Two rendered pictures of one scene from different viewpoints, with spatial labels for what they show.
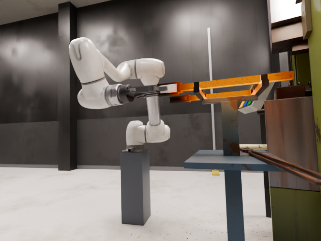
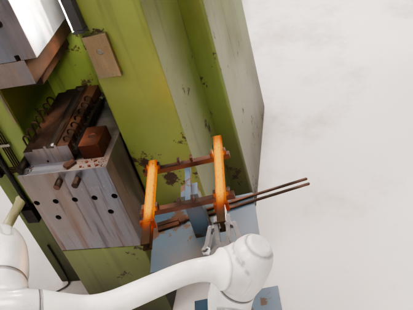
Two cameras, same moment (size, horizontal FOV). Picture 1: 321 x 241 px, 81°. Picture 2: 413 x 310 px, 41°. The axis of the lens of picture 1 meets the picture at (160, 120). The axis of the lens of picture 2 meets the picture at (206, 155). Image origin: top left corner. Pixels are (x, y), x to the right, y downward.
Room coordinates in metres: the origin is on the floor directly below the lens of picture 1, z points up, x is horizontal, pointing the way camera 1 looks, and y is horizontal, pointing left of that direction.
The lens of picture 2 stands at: (0.93, 1.16, 2.10)
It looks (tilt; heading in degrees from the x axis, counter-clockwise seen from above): 37 degrees down; 260
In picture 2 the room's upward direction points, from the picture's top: 17 degrees counter-clockwise
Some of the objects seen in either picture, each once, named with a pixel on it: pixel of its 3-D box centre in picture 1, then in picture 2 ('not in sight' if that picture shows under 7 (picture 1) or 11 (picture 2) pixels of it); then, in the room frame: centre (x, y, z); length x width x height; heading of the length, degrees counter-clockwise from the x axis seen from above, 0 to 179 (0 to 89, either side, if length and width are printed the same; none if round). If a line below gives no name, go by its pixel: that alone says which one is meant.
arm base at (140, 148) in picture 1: (134, 148); not in sight; (1.71, 0.24, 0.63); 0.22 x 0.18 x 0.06; 166
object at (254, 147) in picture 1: (262, 147); (1, 236); (1.52, -0.81, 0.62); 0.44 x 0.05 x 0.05; 61
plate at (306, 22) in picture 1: (306, 17); (102, 55); (0.84, -0.68, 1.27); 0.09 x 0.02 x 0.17; 151
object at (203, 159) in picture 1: (231, 157); (204, 232); (0.76, -0.28, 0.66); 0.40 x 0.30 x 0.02; 161
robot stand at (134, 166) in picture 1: (135, 184); not in sight; (1.73, 0.24, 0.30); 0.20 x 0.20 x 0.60; 76
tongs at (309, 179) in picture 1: (265, 158); (233, 204); (0.61, -0.33, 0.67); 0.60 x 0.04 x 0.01; 169
